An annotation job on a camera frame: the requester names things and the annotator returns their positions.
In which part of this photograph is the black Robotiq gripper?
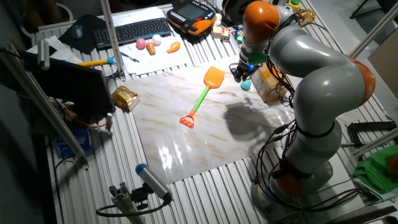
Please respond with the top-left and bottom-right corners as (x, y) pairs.
(230, 61), (257, 84)

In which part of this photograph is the orange toy shovel green handle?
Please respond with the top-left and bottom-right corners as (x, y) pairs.
(179, 66), (226, 129)

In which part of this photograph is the crumpled gold foil object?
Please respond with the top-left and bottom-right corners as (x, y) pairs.
(297, 8), (317, 24)

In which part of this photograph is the brown cardboard box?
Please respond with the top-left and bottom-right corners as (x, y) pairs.
(250, 63), (289, 103)

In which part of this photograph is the Rubik's cube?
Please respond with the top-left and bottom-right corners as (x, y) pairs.
(220, 27), (233, 43)

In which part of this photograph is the black filament spool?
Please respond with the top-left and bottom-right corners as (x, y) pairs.
(222, 0), (249, 24)

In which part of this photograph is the orange toy chicken drumstick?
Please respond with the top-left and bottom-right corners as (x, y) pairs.
(166, 41), (182, 55)

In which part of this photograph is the black orange teach pendant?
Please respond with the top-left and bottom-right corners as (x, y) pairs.
(165, 0), (216, 36)

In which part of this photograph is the printed white paper sheet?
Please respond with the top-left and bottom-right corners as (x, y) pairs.
(119, 35), (192, 76)

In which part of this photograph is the dark pen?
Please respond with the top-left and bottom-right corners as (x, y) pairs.
(120, 51), (140, 63)

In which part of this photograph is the black computer keyboard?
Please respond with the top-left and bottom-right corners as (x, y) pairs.
(93, 17), (172, 50)

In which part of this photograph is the golden foil snack packet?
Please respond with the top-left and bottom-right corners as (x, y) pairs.
(111, 85), (141, 112)

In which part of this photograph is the aluminium profile strut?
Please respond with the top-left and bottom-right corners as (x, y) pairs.
(353, 127), (398, 158)
(0, 43), (90, 169)
(99, 0), (126, 82)
(349, 1), (398, 58)

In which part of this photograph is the black clamp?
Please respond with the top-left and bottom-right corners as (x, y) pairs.
(347, 121), (398, 147)

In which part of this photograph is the brown cardboard panel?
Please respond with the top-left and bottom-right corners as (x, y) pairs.
(368, 29), (398, 100)

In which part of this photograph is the black mouse pad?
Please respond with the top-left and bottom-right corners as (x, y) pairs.
(58, 14), (108, 55)

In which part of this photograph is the green cloth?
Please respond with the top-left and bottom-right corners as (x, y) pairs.
(353, 144), (398, 195)

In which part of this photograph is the black monitor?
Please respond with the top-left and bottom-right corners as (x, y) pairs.
(18, 51), (116, 124)

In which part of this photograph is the dark computer mouse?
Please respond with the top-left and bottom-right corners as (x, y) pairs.
(70, 24), (84, 40)

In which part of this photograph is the crumpled white paper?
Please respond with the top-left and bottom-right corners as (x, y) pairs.
(26, 35), (83, 65)

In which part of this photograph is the blue packet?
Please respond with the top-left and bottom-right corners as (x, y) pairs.
(55, 127), (92, 158)

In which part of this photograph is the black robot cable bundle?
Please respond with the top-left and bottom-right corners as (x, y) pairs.
(229, 14), (361, 215)

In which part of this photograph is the grey camera blue end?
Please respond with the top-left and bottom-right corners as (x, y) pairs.
(135, 163), (174, 202)

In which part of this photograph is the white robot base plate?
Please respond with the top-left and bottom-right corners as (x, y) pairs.
(323, 152), (364, 218)

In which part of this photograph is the yellow handled blue tool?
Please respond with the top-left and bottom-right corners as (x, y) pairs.
(76, 56), (118, 67)

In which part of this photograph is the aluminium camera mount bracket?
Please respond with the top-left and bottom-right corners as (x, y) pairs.
(108, 182), (147, 224)

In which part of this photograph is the orange cable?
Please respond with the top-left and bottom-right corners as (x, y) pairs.
(49, 98), (108, 129)

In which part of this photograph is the black camera cable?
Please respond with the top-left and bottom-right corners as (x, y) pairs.
(95, 198), (174, 218)

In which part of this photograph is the grey camera on strut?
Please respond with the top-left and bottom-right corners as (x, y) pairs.
(37, 39), (50, 71)

